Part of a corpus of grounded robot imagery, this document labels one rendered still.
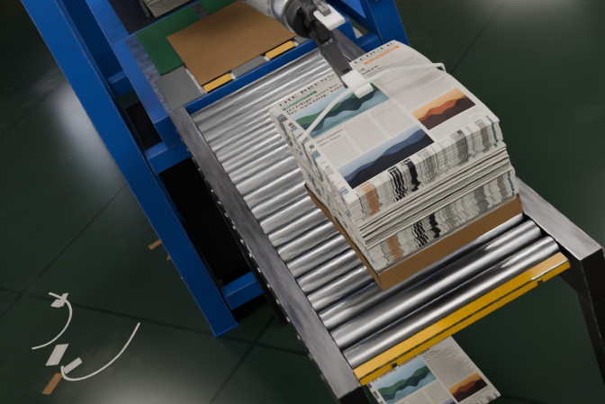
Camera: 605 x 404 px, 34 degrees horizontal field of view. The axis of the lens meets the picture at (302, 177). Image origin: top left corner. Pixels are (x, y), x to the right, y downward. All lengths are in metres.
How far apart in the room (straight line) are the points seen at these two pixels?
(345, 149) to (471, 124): 0.21
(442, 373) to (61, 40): 1.39
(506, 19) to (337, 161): 2.80
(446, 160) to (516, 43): 2.58
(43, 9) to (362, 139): 1.29
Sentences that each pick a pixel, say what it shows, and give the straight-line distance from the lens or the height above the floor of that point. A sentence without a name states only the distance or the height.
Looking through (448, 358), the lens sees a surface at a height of 0.01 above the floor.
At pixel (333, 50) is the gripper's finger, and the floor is 1.25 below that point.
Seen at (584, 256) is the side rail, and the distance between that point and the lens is 1.88.
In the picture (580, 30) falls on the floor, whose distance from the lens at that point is 4.16.
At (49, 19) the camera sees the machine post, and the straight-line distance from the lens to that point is 2.77.
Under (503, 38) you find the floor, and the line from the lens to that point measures 4.26.
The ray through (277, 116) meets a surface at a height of 1.16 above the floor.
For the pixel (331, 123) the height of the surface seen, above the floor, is 1.17.
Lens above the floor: 2.04
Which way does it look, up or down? 32 degrees down
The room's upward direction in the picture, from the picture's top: 25 degrees counter-clockwise
